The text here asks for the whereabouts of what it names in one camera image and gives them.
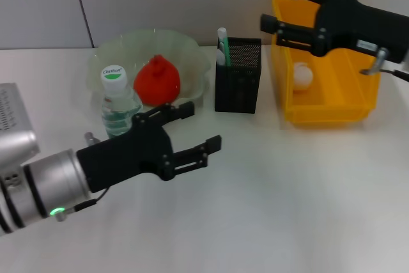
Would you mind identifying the white paper ball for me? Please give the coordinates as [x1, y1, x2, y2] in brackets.
[293, 61, 314, 92]

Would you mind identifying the clear wavy glass fruit plate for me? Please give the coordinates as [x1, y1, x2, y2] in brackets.
[88, 28, 212, 117]

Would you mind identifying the yellow plastic storage bin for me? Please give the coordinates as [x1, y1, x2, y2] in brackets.
[271, 0, 383, 129]

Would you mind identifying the mint green utility knife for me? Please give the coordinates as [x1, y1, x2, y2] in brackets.
[217, 27, 232, 66]

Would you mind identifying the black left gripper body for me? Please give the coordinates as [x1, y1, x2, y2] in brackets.
[75, 114, 176, 194]

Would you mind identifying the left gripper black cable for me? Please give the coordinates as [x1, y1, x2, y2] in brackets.
[73, 186, 111, 212]

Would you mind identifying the right gripper cable with plug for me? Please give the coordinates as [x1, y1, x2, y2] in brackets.
[360, 47, 409, 82]

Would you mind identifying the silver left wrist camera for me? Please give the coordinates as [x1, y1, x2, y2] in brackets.
[0, 82, 41, 170]

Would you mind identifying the clear water bottle green label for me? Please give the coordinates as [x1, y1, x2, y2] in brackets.
[100, 65, 144, 139]

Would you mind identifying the red-orange toy fruit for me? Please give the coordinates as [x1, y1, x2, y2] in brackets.
[133, 55, 181, 107]

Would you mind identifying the black mesh pen holder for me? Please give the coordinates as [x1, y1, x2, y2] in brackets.
[214, 36, 263, 114]

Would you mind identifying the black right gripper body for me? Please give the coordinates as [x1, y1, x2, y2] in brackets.
[314, 0, 409, 65]

